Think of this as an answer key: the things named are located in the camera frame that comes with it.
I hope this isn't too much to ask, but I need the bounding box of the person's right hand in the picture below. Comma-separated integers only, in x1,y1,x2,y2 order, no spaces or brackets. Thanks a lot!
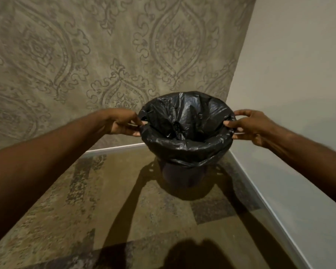
223,110,274,148

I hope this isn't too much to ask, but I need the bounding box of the person's left hand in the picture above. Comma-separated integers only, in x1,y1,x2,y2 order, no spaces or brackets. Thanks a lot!
106,108,148,137

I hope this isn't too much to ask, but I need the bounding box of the black plastic garbage bag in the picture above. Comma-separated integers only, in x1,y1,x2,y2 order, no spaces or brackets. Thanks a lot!
138,91,237,167

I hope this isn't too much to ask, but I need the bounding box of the person's right forearm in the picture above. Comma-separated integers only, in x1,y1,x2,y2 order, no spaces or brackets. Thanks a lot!
265,128,336,211

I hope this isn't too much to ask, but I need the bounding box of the person's left forearm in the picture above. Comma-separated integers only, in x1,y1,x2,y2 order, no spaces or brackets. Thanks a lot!
0,110,110,245

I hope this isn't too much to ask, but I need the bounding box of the white baseboard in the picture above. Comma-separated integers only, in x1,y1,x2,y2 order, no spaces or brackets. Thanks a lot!
81,142,147,155
230,150,315,269

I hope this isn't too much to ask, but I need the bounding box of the dark round trash bin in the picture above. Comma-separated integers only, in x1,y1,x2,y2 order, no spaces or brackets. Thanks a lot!
157,158,214,191

